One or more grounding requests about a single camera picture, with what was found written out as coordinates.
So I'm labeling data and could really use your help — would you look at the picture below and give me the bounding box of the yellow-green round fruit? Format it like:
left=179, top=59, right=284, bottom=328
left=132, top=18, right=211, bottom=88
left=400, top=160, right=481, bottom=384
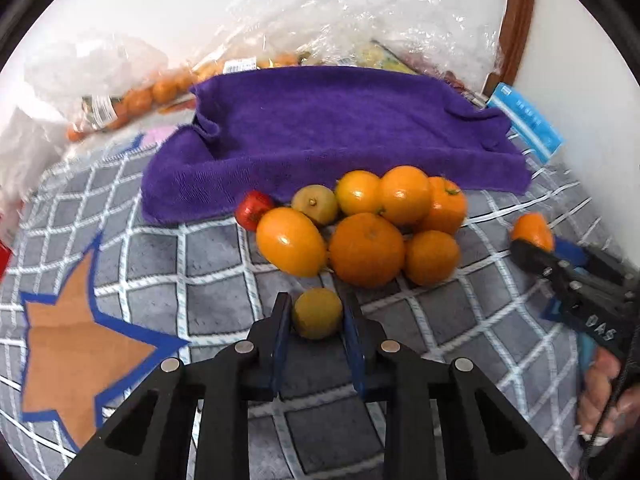
left=291, top=184, right=340, bottom=226

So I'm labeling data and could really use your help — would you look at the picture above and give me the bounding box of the brown wooden frame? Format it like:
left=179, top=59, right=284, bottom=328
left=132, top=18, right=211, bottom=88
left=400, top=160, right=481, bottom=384
left=483, top=0, right=535, bottom=96

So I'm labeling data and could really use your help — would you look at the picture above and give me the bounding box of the grey checkered blanket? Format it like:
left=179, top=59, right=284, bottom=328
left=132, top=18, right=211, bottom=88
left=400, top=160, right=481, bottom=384
left=1, top=150, right=615, bottom=479

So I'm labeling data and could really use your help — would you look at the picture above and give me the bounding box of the oval orange fruit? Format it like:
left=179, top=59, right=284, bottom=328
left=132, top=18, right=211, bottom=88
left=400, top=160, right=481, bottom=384
left=256, top=207, right=328, bottom=278

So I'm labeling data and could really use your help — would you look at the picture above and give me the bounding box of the medium orange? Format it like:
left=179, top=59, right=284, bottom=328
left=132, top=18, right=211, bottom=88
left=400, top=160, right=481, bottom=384
left=380, top=166, right=432, bottom=226

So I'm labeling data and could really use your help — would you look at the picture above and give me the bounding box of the clear crumpled plastic bag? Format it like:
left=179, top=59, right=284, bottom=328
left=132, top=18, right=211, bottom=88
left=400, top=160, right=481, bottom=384
left=213, top=0, right=502, bottom=92

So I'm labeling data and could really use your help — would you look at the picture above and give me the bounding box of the yellow-orange small orange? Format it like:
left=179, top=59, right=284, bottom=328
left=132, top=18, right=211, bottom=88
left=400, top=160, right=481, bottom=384
left=334, top=170, right=382, bottom=216

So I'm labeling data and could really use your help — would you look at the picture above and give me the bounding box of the small green lime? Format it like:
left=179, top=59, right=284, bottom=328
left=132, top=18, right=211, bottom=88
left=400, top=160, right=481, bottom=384
left=292, top=288, right=343, bottom=340

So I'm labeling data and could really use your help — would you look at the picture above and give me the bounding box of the white plastic bag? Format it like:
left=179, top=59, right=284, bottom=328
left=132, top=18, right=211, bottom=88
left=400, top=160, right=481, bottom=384
left=1, top=108, right=68, bottom=248

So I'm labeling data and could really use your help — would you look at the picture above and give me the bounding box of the red cherry tomato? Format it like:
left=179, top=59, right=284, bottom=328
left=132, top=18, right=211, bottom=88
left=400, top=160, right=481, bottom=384
left=234, top=190, right=276, bottom=232

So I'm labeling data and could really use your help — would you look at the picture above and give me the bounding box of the large round orange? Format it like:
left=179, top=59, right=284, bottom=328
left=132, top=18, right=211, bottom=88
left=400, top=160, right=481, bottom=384
left=329, top=212, right=405, bottom=288

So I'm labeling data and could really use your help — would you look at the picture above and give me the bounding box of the orange with green stem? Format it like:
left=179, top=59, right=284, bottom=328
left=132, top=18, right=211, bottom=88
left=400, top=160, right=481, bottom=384
left=416, top=177, right=468, bottom=236

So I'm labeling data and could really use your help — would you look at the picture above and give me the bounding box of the black cable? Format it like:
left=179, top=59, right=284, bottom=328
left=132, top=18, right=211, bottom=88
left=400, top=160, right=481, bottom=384
left=579, top=318, right=640, bottom=476

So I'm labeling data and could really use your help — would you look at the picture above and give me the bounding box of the blue tissue pack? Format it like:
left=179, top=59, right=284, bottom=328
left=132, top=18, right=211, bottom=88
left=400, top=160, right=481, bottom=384
left=487, top=82, right=563, bottom=164

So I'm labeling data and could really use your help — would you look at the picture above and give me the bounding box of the right hand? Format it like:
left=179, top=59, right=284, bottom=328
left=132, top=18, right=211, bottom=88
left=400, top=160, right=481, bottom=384
left=577, top=347, right=640, bottom=437

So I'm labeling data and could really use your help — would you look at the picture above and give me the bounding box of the red box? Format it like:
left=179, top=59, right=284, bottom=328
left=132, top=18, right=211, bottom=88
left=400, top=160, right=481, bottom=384
left=0, top=242, right=13, bottom=280

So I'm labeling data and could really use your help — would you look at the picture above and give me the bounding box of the bagged mandarins plastic bag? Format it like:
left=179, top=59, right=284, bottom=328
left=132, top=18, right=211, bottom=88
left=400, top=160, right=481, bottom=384
left=27, top=39, right=303, bottom=143

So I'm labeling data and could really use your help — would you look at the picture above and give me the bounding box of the purple towel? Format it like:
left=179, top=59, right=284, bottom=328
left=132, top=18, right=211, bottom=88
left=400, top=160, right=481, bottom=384
left=141, top=66, right=530, bottom=224

